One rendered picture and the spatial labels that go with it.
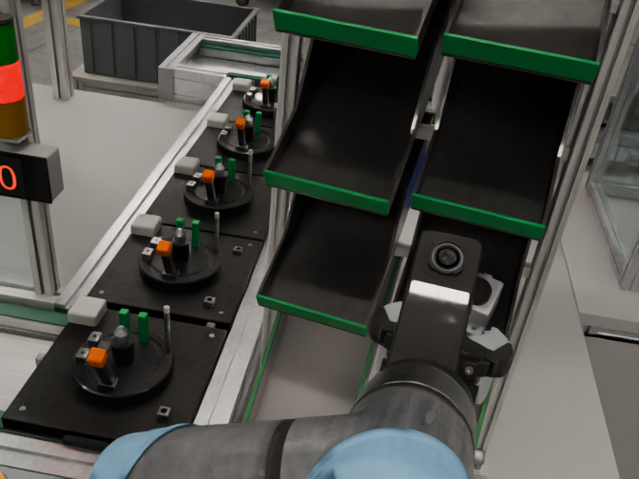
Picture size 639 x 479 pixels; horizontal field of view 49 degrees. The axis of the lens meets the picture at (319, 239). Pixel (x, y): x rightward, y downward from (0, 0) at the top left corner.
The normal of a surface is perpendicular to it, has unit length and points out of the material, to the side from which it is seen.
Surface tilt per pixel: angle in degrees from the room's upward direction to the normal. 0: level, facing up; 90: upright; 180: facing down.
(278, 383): 45
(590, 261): 0
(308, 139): 25
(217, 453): 20
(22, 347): 0
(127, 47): 90
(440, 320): 34
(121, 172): 0
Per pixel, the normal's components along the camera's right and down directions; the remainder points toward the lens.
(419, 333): -0.09, -0.41
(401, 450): 0.20, -0.96
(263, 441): -0.25, -0.83
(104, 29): -0.15, 0.54
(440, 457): 0.62, -0.73
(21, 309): 0.10, -0.83
